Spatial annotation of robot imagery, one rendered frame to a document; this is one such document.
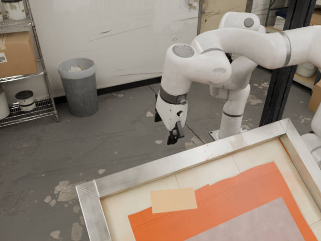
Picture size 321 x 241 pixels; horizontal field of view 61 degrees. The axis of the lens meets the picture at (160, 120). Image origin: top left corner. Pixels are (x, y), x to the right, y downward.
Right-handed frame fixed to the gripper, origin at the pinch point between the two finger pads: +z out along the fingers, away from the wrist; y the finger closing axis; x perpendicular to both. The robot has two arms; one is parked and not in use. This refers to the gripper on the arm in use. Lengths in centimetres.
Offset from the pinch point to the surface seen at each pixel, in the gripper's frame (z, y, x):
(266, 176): -5.4, -25.9, -15.9
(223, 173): -6.6, -21.5, -4.8
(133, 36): 154, 271, -100
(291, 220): -2.4, -37.0, -16.2
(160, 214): -5.7, -25.0, 13.8
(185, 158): -11.5, -16.9, 4.5
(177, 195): -6.3, -22.7, 8.4
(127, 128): 203, 154, -50
